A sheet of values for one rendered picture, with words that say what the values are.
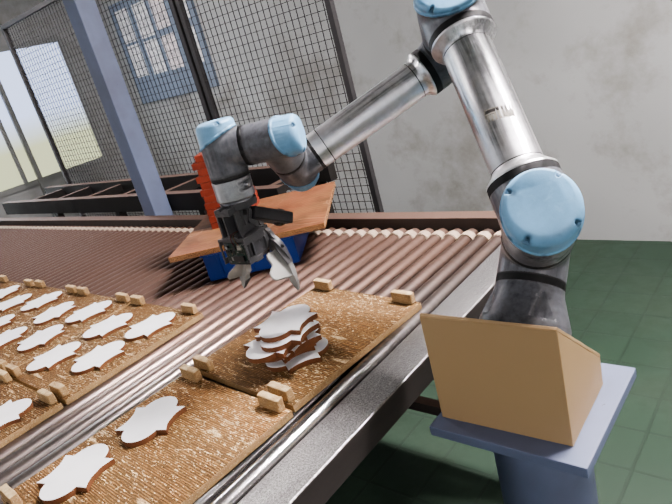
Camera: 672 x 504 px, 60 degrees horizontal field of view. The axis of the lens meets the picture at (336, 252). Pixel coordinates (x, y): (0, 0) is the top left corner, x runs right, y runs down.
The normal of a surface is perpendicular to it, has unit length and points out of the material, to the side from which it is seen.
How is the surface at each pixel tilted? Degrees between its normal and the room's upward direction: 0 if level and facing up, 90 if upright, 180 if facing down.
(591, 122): 90
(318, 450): 0
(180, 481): 0
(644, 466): 0
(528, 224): 59
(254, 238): 90
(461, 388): 90
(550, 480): 90
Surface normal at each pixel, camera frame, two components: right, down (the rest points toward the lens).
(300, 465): -0.25, -0.91
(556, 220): -0.23, -0.15
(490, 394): -0.58, 0.42
